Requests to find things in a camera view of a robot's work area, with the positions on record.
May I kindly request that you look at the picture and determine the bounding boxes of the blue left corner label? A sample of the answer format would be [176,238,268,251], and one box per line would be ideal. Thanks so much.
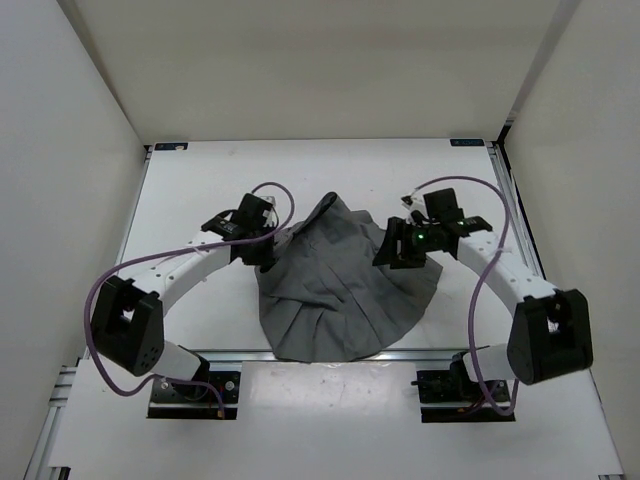
[154,142,188,151]

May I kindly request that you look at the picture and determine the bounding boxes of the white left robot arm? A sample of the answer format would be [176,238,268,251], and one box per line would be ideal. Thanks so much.
[83,225,282,400]

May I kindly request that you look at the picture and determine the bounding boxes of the aluminium left frame rail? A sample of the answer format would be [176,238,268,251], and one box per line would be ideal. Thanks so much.
[82,144,154,359]

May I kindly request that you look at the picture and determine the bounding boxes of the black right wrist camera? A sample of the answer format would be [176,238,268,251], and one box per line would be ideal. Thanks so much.
[401,188,464,226]

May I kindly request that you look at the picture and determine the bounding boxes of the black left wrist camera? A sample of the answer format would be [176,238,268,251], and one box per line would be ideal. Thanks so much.
[201,193,276,241]

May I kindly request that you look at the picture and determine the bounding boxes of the aluminium right frame rail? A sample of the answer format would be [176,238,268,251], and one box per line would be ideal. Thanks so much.
[487,142,545,278]

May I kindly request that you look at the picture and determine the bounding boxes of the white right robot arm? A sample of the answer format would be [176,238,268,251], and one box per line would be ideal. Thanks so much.
[373,216,593,400]

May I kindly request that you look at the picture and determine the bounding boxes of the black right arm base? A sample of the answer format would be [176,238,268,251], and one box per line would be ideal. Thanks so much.
[411,355,516,424]

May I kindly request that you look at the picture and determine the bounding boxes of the blue right corner label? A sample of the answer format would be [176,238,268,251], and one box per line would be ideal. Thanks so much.
[450,138,485,147]

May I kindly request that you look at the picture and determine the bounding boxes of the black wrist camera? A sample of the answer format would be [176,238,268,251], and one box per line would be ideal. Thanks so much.
[401,188,464,226]
[201,193,276,241]

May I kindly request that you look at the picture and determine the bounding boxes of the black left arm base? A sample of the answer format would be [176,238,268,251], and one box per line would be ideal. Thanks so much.
[147,363,241,421]

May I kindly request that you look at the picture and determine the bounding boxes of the grey pleated skirt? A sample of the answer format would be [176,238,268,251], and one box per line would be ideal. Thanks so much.
[255,192,443,363]

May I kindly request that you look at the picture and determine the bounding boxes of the blue corner label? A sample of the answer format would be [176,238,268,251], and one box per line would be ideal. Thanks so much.
[154,142,188,151]
[450,138,485,147]

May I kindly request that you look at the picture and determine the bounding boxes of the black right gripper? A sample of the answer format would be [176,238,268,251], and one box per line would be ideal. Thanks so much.
[370,216,439,269]

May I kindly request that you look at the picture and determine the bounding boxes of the aluminium frame rail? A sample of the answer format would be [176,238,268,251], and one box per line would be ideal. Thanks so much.
[82,144,154,359]
[487,142,545,278]

